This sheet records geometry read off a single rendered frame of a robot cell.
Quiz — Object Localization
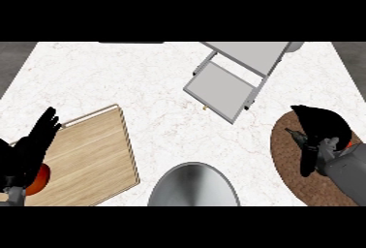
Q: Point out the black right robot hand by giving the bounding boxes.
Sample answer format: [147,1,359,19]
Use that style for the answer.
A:
[289,104,354,178]

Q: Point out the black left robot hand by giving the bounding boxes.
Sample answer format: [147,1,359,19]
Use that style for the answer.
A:
[0,107,63,196]

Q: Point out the dark eggplant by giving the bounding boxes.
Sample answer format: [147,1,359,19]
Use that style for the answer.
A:
[283,127,309,147]

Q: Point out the brown round woven placemat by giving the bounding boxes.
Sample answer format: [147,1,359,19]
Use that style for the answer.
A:
[268,109,366,207]

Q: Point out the grey tiered shelf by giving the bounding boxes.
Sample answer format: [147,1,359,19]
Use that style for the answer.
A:
[181,41,293,125]

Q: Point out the red orange round fruit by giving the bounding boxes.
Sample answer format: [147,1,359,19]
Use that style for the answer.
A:
[23,163,52,197]

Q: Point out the pale wooden cutting board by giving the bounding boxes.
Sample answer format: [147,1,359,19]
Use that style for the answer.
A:
[0,103,141,207]

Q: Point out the grey round object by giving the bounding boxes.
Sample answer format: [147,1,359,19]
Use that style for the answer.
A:
[284,41,305,53]

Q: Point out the silver metal bowl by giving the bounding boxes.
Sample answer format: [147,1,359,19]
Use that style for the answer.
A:
[145,161,241,207]

